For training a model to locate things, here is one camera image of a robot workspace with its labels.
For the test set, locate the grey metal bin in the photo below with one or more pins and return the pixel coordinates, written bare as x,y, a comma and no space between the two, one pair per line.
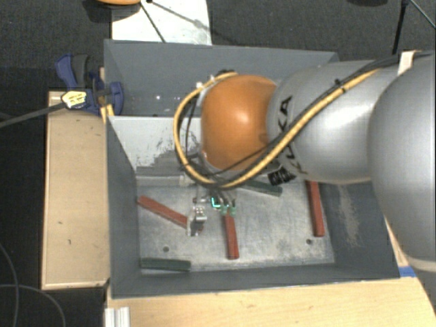
272,223

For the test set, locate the red-brown flat block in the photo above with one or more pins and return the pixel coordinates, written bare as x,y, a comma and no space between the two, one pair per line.
160,210
231,237
316,210

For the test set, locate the dark green flat block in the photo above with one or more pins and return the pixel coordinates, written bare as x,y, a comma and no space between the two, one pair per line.
165,264
267,187

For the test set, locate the black cylinder on white bracket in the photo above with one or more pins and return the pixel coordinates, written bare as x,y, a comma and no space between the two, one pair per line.
280,176

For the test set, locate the pale wood board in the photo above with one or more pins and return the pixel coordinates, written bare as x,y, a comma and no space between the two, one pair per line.
75,196

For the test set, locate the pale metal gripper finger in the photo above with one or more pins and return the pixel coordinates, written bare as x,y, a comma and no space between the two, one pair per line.
190,226
201,220

